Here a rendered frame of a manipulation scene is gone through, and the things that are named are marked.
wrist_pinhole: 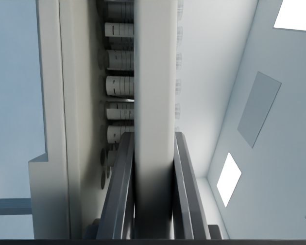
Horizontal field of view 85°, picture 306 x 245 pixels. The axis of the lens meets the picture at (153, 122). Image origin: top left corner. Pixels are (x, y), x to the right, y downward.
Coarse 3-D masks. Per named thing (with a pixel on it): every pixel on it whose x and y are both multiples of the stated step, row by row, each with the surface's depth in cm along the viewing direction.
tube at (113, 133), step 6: (102, 126) 12; (108, 126) 12; (114, 126) 12; (120, 126) 12; (126, 126) 12; (132, 126) 12; (174, 126) 12; (102, 132) 12; (108, 132) 12; (114, 132) 12; (120, 132) 12; (102, 138) 12; (108, 138) 12; (114, 138) 12; (120, 138) 12
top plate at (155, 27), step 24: (144, 0) 7; (168, 0) 7; (144, 24) 7; (168, 24) 7; (144, 48) 7; (168, 48) 7; (144, 72) 8; (168, 72) 8; (144, 96) 8; (168, 96) 8; (144, 120) 8; (168, 120) 8; (144, 144) 8; (168, 144) 8; (144, 168) 8; (168, 168) 8; (144, 192) 8; (168, 192) 8; (144, 216) 8; (168, 216) 8
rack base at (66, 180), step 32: (64, 0) 7; (64, 32) 7; (96, 32) 11; (64, 64) 7; (96, 64) 11; (64, 96) 8; (96, 96) 11; (64, 128) 8; (96, 128) 11; (32, 160) 8; (64, 160) 8; (96, 160) 11; (32, 192) 8; (64, 192) 8; (96, 192) 11; (64, 224) 8
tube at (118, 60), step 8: (104, 56) 11; (112, 56) 11; (120, 56) 11; (128, 56) 11; (176, 56) 11; (104, 64) 11; (112, 64) 11; (120, 64) 11; (128, 64) 11; (176, 64) 11
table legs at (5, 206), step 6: (0, 198) 60; (6, 198) 60; (12, 198) 60; (18, 198) 60; (24, 198) 60; (30, 198) 60; (0, 204) 58; (6, 204) 58; (12, 204) 58; (18, 204) 58; (24, 204) 58; (30, 204) 58; (0, 210) 57; (6, 210) 57; (12, 210) 57; (18, 210) 58; (24, 210) 58; (30, 210) 58
